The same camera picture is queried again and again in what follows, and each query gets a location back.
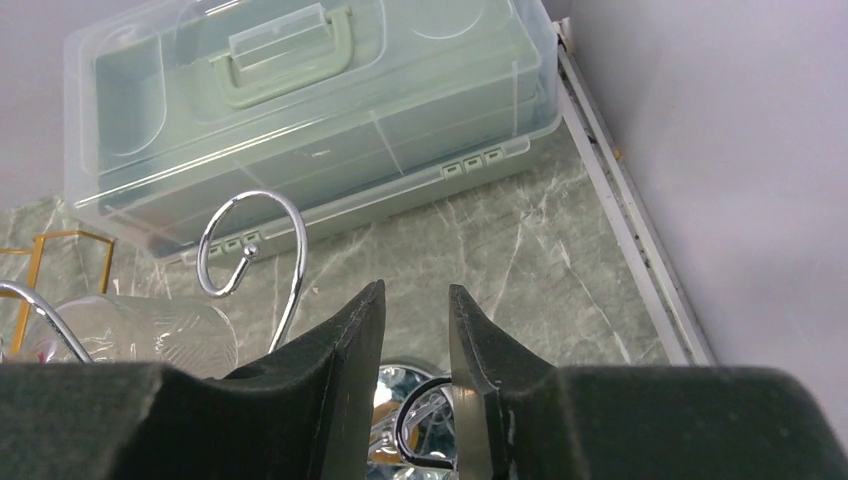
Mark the gold wire glass rack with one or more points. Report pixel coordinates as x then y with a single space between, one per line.
61 265

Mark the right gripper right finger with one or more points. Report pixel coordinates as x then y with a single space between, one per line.
519 417

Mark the clear ribbed wine glass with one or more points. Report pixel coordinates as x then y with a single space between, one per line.
192 335

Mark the clear plastic storage box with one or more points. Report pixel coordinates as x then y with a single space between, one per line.
352 110

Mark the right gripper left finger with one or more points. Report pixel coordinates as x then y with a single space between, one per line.
303 411

